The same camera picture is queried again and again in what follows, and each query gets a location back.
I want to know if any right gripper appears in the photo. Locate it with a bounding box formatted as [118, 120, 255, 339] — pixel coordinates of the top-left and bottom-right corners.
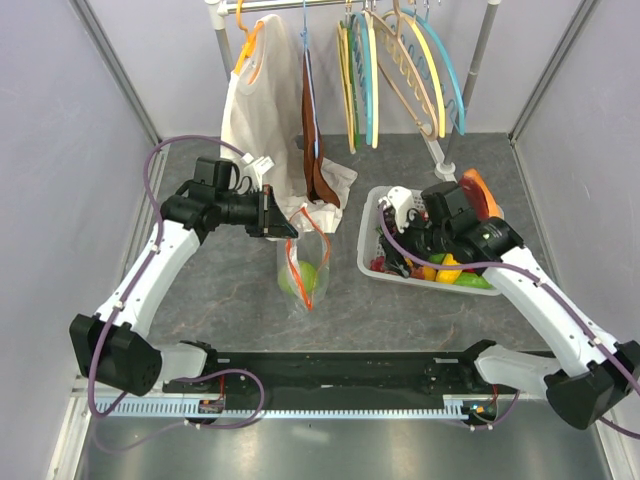
[379, 203, 452, 279]

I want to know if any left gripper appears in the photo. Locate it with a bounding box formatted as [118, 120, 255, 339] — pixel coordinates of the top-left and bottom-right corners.
[215, 185, 298, 239]

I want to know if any clear zip top bag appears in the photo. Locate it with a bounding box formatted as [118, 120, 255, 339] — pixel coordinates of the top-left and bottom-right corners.
[277, 204, 332, 318]

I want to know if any green cabbage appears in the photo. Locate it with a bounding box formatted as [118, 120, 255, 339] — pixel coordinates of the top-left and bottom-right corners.
[277, 261, 317, 295]

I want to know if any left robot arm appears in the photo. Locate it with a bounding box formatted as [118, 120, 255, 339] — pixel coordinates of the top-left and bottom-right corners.
[70, 154, 298, 396]

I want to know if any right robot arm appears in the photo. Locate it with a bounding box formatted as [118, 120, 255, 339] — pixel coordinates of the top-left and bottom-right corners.
[378, 180, 639, 430]

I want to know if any red grape bunch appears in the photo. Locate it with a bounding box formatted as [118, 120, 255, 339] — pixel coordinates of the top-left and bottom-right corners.
[369, 256, 395, 275]

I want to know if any orange tangerine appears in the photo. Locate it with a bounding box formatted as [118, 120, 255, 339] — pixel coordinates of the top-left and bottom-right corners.
[410, 266, 437, 281]

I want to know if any green bell pepper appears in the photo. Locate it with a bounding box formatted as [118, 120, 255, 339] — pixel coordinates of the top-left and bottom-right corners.
[428, 253, 446, 265]

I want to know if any white plastic basket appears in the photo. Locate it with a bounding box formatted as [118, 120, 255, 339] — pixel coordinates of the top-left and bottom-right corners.
[356, 186, 501, 297]

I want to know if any yellow corn cob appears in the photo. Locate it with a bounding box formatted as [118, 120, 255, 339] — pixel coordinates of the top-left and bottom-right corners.
[435, 253, 463, 284]

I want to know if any brown cloth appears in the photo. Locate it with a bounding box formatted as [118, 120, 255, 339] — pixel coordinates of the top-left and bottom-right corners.
[301, 49, 341, 207]

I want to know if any green cucumber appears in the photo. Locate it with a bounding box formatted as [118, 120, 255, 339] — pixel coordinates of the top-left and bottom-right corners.
[454, 271, 493, 290]

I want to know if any papaya slice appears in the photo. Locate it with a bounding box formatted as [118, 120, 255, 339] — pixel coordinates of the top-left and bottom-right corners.
[458, 168, 504, 220]

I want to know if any white shirt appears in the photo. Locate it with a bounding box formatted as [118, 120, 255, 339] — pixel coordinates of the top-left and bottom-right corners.
[220, 14, 357, 234]

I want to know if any yellow hanger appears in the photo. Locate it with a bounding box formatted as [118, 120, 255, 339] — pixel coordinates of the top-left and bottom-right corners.
[402, 13, 446, 138]

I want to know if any orange hanger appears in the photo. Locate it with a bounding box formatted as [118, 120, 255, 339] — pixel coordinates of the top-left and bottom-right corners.
[234, 0, 264, 76]

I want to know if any cream hanger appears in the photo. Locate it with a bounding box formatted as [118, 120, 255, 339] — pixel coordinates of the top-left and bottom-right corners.
[337, 21, 356, 154]

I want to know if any beige hanger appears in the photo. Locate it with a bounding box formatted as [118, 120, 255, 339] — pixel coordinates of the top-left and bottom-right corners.
[372, 1, 440, 141]

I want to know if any green hanger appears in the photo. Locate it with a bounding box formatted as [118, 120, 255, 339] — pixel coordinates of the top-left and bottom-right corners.
[347, 20, 362, 151]

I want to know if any light blue hanger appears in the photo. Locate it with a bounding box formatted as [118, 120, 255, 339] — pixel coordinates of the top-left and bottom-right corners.
[350, 10, 379, 148]

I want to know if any teal hanger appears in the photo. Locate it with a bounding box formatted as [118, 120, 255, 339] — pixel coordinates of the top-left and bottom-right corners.
[401, 8, 467, 135]

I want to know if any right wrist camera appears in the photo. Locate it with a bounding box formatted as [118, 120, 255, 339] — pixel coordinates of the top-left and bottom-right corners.
[378, 186, 415, 233]

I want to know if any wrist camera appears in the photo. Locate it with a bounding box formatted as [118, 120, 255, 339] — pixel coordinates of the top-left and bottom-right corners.
[378, 186, 415, 233]
[240, 153, 274, 189]

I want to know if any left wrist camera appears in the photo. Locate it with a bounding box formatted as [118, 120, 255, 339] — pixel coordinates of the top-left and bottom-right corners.
[240, 153, 274, 189]

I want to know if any clothes rack frame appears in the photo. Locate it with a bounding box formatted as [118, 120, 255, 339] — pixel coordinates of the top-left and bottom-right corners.
[203, 0, 502, 184]

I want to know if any blue wire hanger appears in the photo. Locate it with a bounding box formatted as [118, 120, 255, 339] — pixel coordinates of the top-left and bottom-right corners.
[301, 0, 320, 159]

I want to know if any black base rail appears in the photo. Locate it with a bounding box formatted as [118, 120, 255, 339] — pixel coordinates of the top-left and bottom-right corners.
[162, 349, 519, 431]

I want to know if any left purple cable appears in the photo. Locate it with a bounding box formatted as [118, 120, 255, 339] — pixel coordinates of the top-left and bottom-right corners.
[87, 134, 251, 454]

